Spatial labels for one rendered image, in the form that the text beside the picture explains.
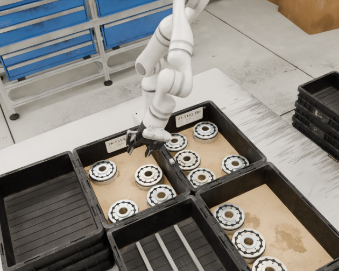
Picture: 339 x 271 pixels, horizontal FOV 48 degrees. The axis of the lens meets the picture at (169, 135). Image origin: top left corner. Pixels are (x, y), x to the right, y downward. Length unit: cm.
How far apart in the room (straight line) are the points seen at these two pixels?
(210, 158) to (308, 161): 45
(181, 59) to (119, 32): 218
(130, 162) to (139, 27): 199
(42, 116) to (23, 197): 179
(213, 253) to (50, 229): 55
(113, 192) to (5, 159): 65
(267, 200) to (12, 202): 91
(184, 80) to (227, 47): 275
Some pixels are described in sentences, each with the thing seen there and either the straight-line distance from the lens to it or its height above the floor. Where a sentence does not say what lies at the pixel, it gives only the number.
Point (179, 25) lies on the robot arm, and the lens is 116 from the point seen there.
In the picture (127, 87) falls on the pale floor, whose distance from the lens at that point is 334.
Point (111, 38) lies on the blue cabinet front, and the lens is 325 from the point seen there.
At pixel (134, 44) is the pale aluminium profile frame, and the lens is 334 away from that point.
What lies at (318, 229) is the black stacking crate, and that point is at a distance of 127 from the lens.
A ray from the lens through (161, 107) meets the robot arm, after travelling 112.
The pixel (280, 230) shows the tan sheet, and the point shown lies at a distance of 130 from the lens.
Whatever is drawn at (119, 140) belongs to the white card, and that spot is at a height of 90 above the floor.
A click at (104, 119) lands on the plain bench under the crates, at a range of 192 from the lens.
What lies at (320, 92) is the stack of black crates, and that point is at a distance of 246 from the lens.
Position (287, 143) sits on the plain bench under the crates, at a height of 70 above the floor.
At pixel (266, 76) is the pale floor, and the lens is 343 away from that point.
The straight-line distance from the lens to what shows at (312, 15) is 403.
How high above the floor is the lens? 190
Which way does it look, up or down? 43 degrees down
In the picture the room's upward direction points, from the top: 5 degrees counter-clockwise
